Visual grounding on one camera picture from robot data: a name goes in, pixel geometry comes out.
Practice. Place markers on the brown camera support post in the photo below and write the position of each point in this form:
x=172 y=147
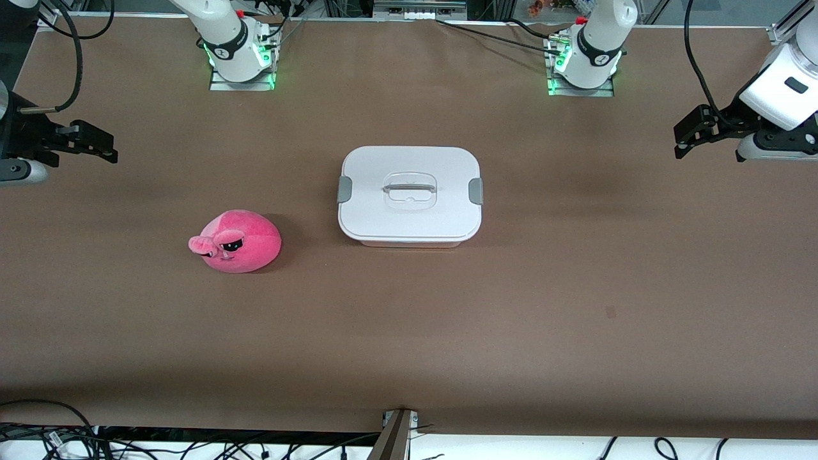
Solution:
x=390 y=441

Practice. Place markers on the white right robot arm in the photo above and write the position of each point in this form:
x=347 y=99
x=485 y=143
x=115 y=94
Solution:
x=230 y=38

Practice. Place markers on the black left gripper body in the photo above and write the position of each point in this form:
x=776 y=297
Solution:
x=732 y=119

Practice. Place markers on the pink plush toy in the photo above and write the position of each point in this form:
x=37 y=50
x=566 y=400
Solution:
x=246 y=239

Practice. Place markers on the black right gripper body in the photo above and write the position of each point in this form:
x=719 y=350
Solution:
x=19 y=135

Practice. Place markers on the aluminium frame profile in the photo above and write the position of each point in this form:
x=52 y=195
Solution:
x=792 y=22

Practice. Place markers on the white box lid grey latches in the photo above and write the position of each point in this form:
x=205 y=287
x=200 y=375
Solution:
x=409 y=217

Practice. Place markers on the grey metal rail fixture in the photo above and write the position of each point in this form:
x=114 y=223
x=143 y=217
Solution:
x=418 y=9

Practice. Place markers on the small orange figurine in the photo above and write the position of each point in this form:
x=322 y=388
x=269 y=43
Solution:
x=535 y=7

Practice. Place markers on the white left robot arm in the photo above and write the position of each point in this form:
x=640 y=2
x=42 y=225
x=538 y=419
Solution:
x=783 y=89

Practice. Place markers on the white plastic box base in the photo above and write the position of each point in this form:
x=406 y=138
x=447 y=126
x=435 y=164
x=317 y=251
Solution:
x=409 y=244

